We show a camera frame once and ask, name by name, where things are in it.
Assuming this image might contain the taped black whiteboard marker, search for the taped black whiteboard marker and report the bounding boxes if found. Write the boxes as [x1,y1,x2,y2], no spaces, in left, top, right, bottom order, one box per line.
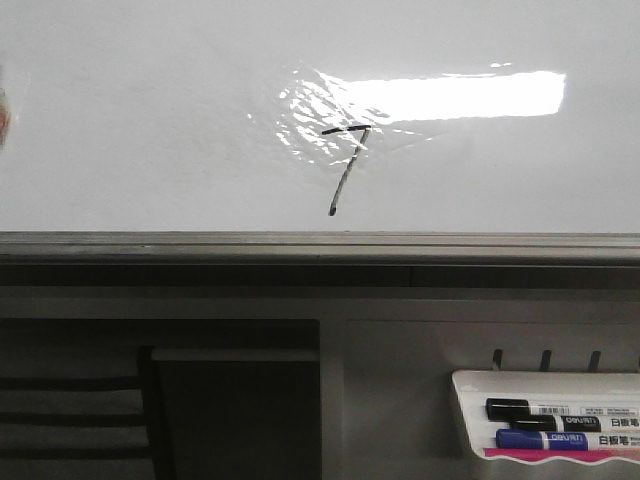
[0,65,12,149]

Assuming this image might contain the black capped marker upper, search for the black capped marker upper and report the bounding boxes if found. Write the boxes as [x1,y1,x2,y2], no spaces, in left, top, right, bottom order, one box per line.
[485,398,639,421]

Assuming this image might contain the black capped marker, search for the black capped marker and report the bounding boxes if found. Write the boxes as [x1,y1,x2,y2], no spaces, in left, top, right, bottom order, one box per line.
[509,415,639,433]
[485,398,639,421]

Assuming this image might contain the blue capped marker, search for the blue capped marker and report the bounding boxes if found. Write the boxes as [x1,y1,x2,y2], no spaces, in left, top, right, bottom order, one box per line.
[495,429,639,452]

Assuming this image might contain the black capped marker middle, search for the black capped marker middle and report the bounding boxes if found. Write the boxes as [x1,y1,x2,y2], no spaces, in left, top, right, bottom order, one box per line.
[509,415,639,433]

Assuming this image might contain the white marker tray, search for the white marker tray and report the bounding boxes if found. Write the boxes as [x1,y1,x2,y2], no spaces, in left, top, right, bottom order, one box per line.
[452,370,639,479]

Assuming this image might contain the dark slatted chair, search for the dark slatted chair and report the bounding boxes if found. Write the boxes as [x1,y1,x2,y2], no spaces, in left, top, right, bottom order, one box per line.
[1,346,177,479]

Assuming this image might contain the white whiteboard with frame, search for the white whiteboard with frame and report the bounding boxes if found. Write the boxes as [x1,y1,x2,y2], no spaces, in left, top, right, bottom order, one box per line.
[1,1,639,264]

